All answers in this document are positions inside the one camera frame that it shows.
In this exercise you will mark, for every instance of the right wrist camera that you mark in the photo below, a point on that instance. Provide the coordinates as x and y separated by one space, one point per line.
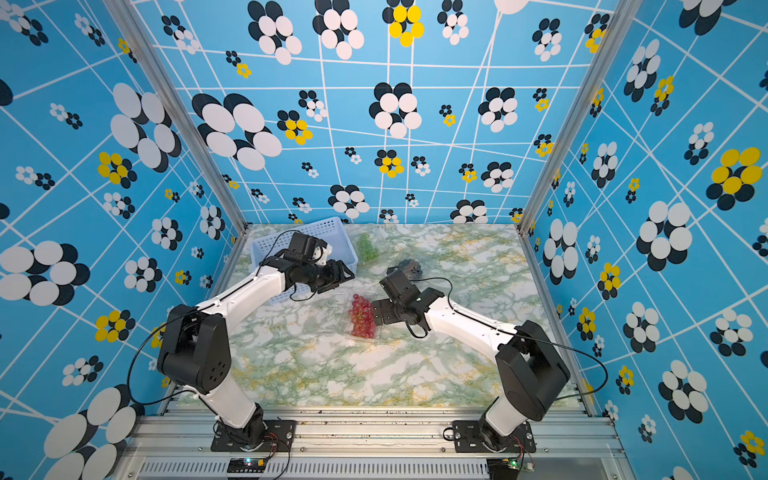
399 288

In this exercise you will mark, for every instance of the green grape bunch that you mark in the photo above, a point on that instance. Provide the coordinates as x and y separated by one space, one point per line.
366 250

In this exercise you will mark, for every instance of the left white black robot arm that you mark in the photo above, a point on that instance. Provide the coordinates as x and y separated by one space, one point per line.
196 350

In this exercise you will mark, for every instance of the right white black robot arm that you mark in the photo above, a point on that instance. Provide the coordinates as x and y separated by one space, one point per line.
531 370

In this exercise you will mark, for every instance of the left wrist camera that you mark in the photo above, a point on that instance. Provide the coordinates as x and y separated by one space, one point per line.
304 248

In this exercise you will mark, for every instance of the red grape bunch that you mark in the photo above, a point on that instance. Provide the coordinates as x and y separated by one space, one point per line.
362 318

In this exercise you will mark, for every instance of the aluminium front rail frame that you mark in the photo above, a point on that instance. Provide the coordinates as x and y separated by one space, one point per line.
375 443

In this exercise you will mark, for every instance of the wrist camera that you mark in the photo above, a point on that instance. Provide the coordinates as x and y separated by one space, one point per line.
399 288
304 248

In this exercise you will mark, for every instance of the green circuit board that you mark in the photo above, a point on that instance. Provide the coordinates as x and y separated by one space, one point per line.
504 468
246 468

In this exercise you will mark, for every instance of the black grape bunch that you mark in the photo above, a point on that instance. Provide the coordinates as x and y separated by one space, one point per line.
411 268

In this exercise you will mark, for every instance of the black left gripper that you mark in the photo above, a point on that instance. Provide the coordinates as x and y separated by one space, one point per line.
336 275

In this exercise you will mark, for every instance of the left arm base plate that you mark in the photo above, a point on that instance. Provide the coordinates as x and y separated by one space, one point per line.
262 436

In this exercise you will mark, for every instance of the left green circuit board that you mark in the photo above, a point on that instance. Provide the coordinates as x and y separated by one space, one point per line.
246 468

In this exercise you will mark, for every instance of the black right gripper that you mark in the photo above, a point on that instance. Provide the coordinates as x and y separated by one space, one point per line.
384 304

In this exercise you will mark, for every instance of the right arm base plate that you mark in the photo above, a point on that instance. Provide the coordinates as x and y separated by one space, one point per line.
470 436

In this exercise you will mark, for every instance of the clear plastic clamshell container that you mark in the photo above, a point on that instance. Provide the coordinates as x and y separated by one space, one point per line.
379 242

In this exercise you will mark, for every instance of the light blue perforated plastic basket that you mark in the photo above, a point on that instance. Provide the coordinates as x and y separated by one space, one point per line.
330 230

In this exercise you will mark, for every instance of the right green circuit board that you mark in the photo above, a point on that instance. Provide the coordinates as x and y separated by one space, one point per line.
504 468

